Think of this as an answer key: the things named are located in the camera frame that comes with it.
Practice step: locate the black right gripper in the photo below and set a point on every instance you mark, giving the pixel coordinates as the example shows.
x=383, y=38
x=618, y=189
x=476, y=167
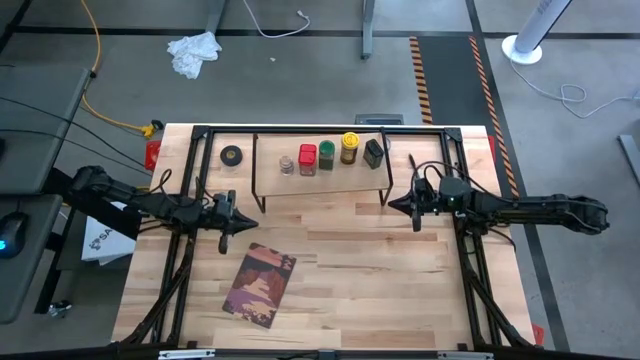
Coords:
x=430, y=200

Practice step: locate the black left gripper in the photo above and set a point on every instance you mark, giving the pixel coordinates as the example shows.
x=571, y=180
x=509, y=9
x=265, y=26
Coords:
x=225, y=220

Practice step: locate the black spice tin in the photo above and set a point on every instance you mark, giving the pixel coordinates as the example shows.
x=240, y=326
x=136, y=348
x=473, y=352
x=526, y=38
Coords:
x=373, y=152

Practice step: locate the small glass jar cork lid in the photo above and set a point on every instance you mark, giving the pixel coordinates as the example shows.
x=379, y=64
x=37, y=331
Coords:
x=287, y=166

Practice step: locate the yellow lid spice jar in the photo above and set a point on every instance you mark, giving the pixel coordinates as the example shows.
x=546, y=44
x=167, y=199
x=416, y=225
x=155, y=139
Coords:
x=350, y=145

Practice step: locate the smoked paprika tin red lid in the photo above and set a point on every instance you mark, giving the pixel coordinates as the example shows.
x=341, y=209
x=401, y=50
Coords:
x=307, y=157

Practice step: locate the green lid spice jar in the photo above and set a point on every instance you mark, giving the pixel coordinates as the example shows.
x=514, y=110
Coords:
x=327, y=152

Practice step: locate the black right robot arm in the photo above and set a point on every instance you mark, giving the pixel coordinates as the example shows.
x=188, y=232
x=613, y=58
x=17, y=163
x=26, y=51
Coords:
x=540, y=207

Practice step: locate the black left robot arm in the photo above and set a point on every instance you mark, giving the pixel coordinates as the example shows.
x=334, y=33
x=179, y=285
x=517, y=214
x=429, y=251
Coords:
x=150, y=202

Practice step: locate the black pen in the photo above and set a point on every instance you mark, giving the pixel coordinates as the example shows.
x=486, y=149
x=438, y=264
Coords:
x=412, y=162

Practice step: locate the pink and purple patterned book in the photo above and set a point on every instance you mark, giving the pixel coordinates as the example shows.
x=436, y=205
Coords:
x=260, y=285

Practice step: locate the black tape roll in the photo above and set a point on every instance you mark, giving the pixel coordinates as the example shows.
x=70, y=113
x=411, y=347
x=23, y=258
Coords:
x=225, y=156

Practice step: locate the grey floor box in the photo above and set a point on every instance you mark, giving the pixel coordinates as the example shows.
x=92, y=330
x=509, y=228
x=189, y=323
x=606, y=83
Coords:
x=378, y=119

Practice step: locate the red clamp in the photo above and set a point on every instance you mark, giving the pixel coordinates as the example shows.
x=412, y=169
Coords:
x=537, y=335
x=152, y=155

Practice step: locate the black floor mat striped edges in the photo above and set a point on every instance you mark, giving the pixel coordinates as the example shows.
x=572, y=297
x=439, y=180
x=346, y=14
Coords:
x=450, y=100

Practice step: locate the white printed box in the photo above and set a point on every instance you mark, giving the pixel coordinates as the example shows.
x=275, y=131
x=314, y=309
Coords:
x=107, y=245

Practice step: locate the white crumpled cloth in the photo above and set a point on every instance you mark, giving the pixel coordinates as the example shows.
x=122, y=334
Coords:
x=192, y=52

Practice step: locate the grey desk foot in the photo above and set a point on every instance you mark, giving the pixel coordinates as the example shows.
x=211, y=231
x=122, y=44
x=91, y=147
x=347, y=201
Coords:
x=631, y=160
x=216, y=15
x=368, y=30

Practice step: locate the white tower fan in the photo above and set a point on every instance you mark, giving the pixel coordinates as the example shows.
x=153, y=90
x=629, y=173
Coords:
x=522, y=50

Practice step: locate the black caster wheel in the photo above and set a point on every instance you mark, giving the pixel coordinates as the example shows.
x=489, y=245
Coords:
x=60, y=310

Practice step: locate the grey desk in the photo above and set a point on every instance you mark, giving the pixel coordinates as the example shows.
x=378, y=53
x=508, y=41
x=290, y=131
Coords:
x=35, y=130
x=25, y=290

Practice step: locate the black computer mouse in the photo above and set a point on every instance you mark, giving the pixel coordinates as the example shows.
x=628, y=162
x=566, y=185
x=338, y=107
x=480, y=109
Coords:
x=12, y=232

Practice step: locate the black metal rig frame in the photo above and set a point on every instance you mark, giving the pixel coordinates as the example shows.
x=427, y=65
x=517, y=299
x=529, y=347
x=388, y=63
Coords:
x=197, y=150

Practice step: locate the wooden shelf riser black frame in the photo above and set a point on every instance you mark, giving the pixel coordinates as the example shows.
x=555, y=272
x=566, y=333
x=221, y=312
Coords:
x=320, y=182

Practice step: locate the silver bracket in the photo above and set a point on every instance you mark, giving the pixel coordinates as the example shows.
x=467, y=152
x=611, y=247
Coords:
x=185, y=355
x=465, y=356

